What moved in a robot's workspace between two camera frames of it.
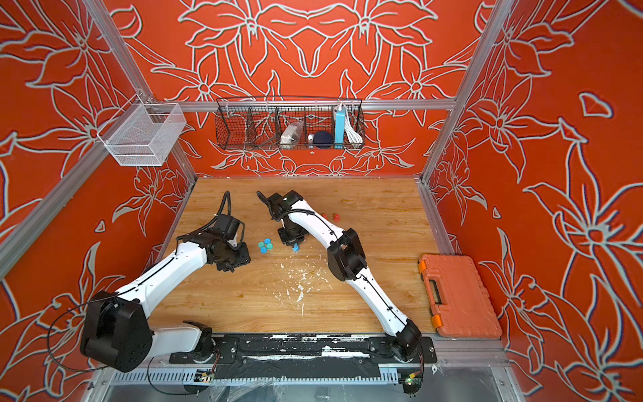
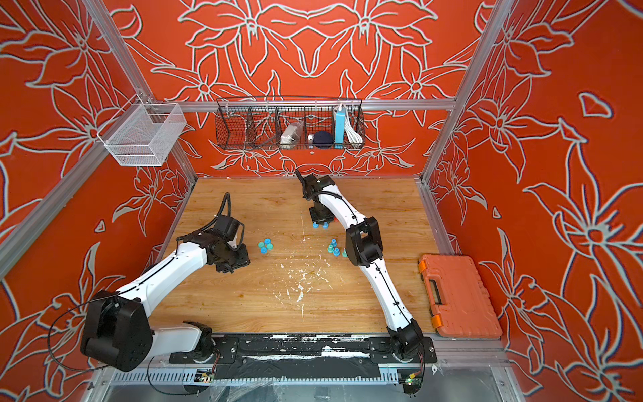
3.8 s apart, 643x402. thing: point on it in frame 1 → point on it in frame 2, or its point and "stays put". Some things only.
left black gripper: [244, 258] stays put
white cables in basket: [353, 136] stays put
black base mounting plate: [305, 356] stays put
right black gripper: [289, 242] → [317, 220]
